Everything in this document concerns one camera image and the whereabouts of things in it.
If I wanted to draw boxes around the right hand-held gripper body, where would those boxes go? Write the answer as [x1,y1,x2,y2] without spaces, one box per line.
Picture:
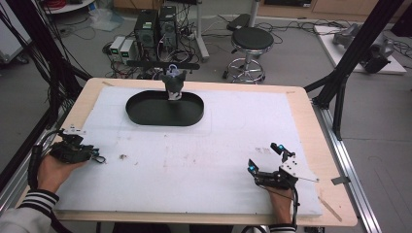
[254,156,321,191]

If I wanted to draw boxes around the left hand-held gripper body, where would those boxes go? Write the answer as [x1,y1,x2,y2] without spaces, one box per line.
[48,127,95,165]

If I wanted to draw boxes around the black hanger stand with tray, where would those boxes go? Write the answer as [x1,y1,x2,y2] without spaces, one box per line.
[124,59,205,127]

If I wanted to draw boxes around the small plush toy keychain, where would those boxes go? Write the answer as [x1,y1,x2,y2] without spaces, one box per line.
[160,63,189,102]

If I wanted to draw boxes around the person's left hand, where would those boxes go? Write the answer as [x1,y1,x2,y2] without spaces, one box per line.
[36,153,87,195]

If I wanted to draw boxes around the person's right hand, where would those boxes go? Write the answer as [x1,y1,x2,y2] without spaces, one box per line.
[264,185,294,226]

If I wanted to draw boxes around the grey tape strip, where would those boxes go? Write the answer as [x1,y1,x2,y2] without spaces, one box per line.
[330,176,351,186]

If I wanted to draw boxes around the thin wooden stick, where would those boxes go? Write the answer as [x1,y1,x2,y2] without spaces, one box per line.
[318,196,343,223]

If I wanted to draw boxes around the white foam mat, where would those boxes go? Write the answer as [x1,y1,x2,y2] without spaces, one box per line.
[52,84,324,217]

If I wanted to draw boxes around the person's dark trousers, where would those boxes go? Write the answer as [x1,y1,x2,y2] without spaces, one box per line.
[111,222,235,233]

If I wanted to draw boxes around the white power supply box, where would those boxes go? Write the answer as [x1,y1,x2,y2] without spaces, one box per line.
[119,39,136,64]
[109,35,126,56]

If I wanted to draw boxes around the black round stool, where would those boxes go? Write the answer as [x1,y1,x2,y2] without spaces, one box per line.
[222,26,275,84]

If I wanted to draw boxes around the white floor board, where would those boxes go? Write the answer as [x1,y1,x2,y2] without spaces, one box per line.
[313,24,408,76]

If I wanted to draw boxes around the black computer tower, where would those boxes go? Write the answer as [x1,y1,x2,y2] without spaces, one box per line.
[133,9,160,61]
[157,5,180,51]

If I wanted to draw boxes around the clear plastic bag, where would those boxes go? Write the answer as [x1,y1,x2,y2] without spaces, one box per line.
[88,7,124,32]

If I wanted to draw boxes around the grey and black device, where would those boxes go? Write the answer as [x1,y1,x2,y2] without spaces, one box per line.
[361,31,395,75]

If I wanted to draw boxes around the grey metal stand leg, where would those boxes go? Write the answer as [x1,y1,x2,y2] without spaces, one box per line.
[193,0,211,63]

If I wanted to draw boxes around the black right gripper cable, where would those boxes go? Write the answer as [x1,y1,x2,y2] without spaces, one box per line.
[289,184,301,233]

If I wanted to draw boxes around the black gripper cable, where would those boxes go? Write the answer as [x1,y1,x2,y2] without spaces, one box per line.
[289,184,301,233]
[26,128,76,233]

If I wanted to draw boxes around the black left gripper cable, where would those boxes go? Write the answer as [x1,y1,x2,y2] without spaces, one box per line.
[26,128,76,233]

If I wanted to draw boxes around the aluminium rail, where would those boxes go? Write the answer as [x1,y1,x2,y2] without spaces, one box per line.
[0,106,63,213]
[311,99,384,233]

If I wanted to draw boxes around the black metal frame post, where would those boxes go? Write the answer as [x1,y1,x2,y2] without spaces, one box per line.
[0,0,92,131]
[303,0,406,141]

